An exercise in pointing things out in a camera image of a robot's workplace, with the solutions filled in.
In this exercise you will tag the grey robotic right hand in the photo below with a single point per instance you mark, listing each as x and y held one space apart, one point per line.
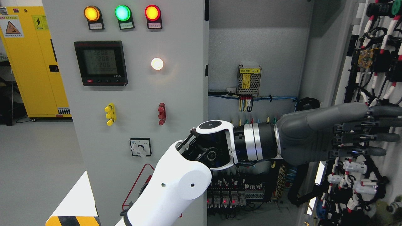
342 130

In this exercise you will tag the grey cabinet door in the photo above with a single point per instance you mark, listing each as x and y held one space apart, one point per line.
180 38
351 68

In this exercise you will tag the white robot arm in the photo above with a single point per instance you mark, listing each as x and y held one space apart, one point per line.
184 171

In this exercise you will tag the metal mesh power supply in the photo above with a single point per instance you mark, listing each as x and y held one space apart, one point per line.
248 80

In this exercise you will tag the lower row relays and breakers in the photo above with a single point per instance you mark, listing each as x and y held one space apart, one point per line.
230 190

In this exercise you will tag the red electric danger sticker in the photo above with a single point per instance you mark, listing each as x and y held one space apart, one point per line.
143 178

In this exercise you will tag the white lit indicator lamp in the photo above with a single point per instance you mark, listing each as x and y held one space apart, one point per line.
157 63

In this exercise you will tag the red indicator lamp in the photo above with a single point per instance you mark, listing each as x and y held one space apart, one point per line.
152 12

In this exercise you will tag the green indicator lamp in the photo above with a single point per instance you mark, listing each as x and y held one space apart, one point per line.
123 13

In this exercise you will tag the orange indicator lamp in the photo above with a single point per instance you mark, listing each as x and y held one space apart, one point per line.
92 13

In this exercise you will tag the yellow safety cabinet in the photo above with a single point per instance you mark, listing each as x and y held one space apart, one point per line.
29 47

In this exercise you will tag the red terminal post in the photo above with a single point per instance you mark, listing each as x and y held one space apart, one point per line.
162 113

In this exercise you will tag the yellow terminal post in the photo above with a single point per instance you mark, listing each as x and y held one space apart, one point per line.
110 114

